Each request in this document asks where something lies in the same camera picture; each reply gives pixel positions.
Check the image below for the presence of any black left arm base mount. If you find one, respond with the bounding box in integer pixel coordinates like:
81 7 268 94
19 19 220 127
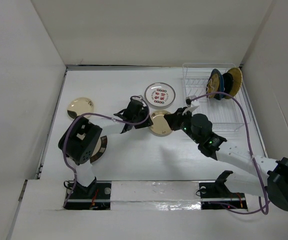
63 180 112 211

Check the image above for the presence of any cream plate with floral marks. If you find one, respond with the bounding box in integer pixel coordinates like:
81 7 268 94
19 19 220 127
149 110 172 137

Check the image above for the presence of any beige plate with dark rim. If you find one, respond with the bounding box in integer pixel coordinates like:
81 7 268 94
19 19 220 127
89 136 108 164

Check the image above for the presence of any yellow brown patterned plate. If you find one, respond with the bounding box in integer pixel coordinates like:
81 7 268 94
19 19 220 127
206 72 224 99

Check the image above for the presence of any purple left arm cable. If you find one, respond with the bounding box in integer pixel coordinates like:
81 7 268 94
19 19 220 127
62 95 151 208

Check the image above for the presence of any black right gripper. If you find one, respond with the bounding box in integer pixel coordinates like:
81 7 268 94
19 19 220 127
164 106 201 144

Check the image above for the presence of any white wire dish rack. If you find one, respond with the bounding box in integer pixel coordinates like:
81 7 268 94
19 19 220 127
182 63 252 132

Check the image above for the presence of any glossy black round plate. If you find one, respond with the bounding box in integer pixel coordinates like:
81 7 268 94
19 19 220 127
222 72 234 94

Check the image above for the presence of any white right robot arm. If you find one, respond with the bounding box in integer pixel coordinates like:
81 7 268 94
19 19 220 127
164 107 288 212

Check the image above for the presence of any pale cream glossy plate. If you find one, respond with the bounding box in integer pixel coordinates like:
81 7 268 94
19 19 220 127
66 97 95 119

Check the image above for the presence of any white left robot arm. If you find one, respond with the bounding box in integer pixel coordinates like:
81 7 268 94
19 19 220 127
58 96 153 199

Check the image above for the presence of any round bamboo woven plate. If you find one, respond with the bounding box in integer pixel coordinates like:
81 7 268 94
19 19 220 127
227 67 243 97

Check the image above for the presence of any white plate with red characters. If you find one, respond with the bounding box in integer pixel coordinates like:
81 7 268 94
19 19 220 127
144 82 176 108

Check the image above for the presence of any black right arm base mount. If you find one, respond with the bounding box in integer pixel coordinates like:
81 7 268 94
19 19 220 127
195 170 248 210

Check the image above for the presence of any dark blue leaf-shaped plate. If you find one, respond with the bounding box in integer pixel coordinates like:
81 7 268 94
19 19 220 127
210 68 226 101

